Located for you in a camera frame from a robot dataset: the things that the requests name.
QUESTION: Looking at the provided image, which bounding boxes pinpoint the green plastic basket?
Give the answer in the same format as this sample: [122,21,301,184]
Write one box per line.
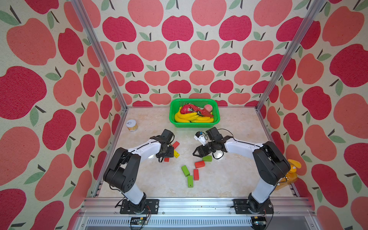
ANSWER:
[169,98,220,128]

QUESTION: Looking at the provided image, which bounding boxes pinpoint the left aluminium post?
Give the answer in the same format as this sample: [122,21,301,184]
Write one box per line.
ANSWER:
[71,0,128,113]

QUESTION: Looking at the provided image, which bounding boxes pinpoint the green block left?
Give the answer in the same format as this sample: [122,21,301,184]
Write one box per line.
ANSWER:
[181,165,190,177]

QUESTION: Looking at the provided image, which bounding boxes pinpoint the yellow block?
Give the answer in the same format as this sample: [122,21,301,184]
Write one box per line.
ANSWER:
[174,150,180,158]

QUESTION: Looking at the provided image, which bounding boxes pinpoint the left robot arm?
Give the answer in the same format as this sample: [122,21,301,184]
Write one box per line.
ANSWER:
[103,129,174,214]

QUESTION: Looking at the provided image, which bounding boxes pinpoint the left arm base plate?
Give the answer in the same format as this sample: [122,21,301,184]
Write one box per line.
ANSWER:
[120,198,160,215]

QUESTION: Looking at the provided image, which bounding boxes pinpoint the green block lower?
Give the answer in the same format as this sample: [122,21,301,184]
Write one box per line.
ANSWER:
[187,175,194,188]

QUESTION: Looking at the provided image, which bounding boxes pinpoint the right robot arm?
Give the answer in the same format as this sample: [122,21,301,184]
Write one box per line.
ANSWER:
[193,127,291,214]

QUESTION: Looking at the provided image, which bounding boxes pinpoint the aluminium post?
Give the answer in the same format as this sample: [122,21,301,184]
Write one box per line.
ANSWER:
[255,0,325,112]
[71,0,128,113]

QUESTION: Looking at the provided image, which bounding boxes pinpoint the green block upper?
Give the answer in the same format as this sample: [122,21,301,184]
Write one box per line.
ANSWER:
[202,155,213,162]

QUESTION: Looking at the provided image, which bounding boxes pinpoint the yellow banana bunch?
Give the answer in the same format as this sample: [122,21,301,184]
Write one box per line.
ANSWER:
[174,107,214,123]

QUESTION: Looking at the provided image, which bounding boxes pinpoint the pink peach toy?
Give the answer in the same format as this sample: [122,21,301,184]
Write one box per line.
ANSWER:
[204,104,213,112]

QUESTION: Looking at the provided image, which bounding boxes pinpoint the red snack packet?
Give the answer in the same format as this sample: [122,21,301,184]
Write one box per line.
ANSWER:
[180,103,213,117]

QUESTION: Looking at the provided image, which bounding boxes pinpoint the right aluminium post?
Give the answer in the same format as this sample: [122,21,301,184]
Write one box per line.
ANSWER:
[255,0,325,112]

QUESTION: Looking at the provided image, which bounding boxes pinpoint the green block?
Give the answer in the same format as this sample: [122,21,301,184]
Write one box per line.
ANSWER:
[181,165,190,177]
[187,175,194,188]
[202,155,213,162]

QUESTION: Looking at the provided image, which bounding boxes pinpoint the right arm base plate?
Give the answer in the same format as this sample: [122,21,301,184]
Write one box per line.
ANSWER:
[231,198,274,215]

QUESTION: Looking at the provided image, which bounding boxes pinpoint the aluminium front rail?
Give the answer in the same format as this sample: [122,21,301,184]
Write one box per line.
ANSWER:
[71,197,323,230]

